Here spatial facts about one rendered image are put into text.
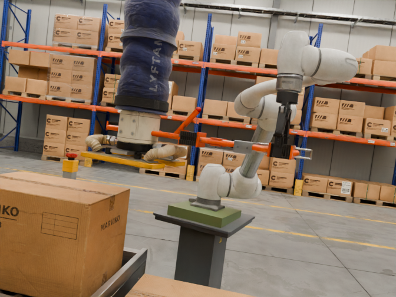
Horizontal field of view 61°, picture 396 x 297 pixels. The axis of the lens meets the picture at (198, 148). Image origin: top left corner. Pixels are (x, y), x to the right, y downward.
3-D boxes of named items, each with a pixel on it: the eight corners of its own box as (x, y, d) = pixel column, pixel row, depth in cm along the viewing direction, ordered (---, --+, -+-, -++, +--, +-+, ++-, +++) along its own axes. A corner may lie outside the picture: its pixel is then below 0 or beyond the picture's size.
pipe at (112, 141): (83, 147, 137) (85, 134, 137) (120, 147, 161) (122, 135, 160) (155, 159, 124) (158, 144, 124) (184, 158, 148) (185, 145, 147)
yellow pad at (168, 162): (109, 155, 153) (110, 144, 153) (122, 155, 163) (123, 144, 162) (175, 167, 140) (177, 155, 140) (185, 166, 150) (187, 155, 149)
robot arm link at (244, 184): (223, 183, 225) (254, 187, 229) (224, 203, 213) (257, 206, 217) (259, 86, 175) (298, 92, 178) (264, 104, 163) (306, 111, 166)
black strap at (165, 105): (102, 103, 135) (103, 93, 135) (134, 109, 157) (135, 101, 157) (150, 108, 127) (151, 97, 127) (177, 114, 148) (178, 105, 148)
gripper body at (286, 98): (279, 93, 124) (276, 118, 125) (274, 89, 116) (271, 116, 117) (300, 95, 121) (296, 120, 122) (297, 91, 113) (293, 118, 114)
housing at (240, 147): (232, 152, 123) (234, 139, 122) (237, 152, 129) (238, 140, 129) (250, 155, 120) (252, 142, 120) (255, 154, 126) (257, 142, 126)
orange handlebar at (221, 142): (83, 127, 149) (84, 119, 149) (124, 131, 177) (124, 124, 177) (297, 158, 114) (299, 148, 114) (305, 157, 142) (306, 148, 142)
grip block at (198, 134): (176, 144, 130) (178, 129, 129) (187, 144, 139) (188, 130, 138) (196, 147, 127) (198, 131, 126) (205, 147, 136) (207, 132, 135)
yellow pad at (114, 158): (79, 156, 136) (81, 144, 136) (96, 155, 145) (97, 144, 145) (152, 170, 123) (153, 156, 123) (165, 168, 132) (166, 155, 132)
